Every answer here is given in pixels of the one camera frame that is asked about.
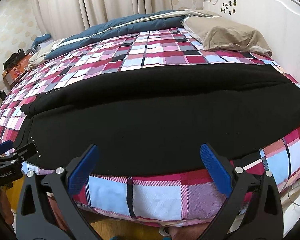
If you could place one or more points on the beige pillow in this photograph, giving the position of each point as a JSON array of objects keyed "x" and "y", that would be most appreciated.
[{"x": 216, "y": 33}]

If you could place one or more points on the white carved headboard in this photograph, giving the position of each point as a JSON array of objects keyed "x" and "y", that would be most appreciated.
[{"x": 277, "y": 20}]

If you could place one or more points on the black bag on nightstand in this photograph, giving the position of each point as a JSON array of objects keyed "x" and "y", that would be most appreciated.
[{"x": 14, "y": 59}]

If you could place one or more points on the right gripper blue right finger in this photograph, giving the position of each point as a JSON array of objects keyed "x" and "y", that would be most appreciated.
[{"x": 263, "y": 218}]

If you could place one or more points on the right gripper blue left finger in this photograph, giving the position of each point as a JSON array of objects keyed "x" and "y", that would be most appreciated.
[{"x": 35, "y": 217}]

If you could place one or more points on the orange box on nightstand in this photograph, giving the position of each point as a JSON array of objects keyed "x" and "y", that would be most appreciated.
[{"x": 11, "y": 75}]

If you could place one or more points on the dark blue quilt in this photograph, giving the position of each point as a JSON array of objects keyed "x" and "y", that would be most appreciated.
[{"x": 118, "y": 27}]

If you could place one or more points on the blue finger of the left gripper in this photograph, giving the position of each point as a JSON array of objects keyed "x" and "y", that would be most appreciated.
[{"x": 6, "y": 146}]

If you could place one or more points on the beige curtain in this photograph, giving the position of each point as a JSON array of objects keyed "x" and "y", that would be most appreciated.
[{"x": 63, "y": 18}]

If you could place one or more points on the black pants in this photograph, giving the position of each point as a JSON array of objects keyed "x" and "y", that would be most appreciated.
[{"x": 153, "y": 121}]

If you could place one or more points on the plaid bed sheet mattress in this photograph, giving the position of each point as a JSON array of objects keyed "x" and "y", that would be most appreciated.
[{"x": 179, "y": 199}]

